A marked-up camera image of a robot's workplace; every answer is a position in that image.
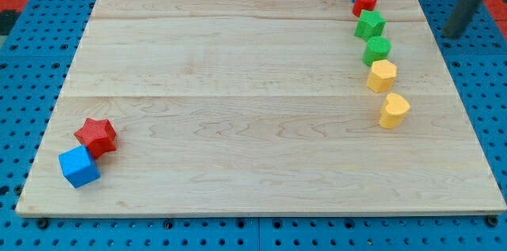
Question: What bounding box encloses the green star block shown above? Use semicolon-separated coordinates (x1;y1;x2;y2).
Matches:
354;10;387;41

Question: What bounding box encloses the red star block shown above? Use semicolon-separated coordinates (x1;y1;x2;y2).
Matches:
74;118;116;159

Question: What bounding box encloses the wooden board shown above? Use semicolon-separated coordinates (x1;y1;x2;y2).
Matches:
16;0;506;218

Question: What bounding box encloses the yellow hexagon block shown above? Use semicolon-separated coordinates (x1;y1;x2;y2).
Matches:
366;59;398;93

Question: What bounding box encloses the green cylinder block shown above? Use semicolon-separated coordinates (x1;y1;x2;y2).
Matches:
362;36;391;67

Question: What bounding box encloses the yellow heart block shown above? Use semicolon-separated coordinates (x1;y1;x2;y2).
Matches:
379;93;411;129

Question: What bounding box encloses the red cylinder block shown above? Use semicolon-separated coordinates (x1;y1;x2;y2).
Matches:
353;0;378;17

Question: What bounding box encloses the blue cube block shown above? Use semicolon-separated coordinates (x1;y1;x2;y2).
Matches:
58;146;101;188

